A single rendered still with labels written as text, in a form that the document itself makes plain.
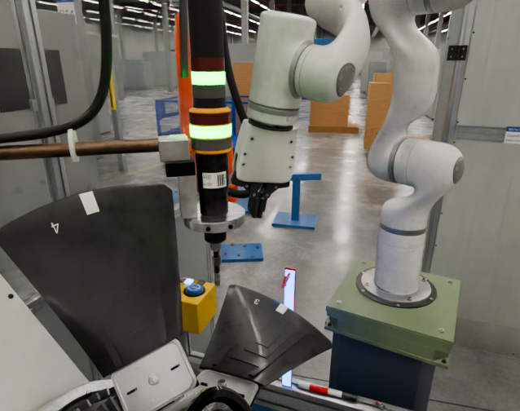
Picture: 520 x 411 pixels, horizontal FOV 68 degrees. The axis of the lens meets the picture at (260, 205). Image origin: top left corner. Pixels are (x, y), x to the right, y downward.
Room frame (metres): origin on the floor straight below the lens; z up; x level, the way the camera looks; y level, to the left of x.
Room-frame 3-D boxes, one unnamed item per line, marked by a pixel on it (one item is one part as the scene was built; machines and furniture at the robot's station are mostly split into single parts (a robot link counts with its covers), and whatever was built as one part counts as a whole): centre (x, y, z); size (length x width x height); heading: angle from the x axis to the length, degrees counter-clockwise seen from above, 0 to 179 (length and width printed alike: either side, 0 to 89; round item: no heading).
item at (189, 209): (0.41, 0.06, 1.49); 0.09 x 0.07 x 0.10; 105
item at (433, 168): (0.94, -0.41, 1.31); 0.19 x 0.12 x 0.24; 43
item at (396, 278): (0.96, -0.39, 1.10); 0.19 x 0.19 x 0.18
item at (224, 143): (0.41, 0.05, 1.53); 0.04 x 0.04 x 0.01
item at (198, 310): (0.85, 0.21, 1.02); 0.16 x 0.10 x 0.11; 70
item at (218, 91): (0.41, 0.05, 1.58); 0.03 x 0.03 x 0.01
